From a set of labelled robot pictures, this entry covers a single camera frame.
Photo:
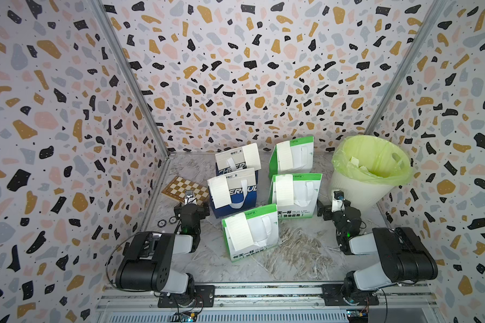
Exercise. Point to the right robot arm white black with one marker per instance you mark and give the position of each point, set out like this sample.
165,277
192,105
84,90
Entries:
403,258

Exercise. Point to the front blue white bag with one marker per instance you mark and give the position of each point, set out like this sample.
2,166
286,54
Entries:
243,193

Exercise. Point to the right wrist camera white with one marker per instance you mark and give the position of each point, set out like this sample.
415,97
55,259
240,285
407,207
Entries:
338,201

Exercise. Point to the corner aluminium post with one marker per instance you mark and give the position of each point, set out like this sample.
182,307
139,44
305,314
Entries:
111,37
430,19

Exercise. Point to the green white bag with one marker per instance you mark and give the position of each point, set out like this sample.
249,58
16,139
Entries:
302,154
251,232
306,188

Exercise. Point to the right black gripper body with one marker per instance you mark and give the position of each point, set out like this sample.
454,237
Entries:
325,210

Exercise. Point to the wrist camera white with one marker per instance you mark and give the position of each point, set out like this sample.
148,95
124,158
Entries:
189,197
338,201

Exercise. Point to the blue white bag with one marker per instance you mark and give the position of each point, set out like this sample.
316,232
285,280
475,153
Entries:
243,193
229,161

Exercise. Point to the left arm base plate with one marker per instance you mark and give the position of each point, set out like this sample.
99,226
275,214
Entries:
186,296

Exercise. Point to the wooden chessboard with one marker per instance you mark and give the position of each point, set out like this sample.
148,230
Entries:
178,186

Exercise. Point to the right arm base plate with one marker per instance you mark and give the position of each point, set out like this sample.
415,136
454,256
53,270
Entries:
343,295

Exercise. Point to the left corner aluminium post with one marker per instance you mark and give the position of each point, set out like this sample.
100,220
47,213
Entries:
111,37

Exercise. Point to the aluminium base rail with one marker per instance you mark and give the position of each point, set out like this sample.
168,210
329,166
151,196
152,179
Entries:
271,302

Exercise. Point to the white trash bin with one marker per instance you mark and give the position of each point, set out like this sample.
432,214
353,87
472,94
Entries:
361,195

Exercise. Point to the right corner aluminium post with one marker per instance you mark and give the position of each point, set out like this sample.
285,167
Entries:
430,19

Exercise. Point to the back blue white bag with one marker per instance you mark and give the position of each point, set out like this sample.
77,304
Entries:
229,161

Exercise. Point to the yellow-green bin liner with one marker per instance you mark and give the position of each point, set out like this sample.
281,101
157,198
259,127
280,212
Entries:
387,163

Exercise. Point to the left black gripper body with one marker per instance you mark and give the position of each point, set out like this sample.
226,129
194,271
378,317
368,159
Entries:
202,208

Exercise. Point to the paper scraps in bin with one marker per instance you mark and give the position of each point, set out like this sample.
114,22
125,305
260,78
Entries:
356,164

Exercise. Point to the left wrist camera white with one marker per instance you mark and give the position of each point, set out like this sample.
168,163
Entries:
189,197

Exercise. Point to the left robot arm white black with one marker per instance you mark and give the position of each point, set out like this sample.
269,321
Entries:
146,266

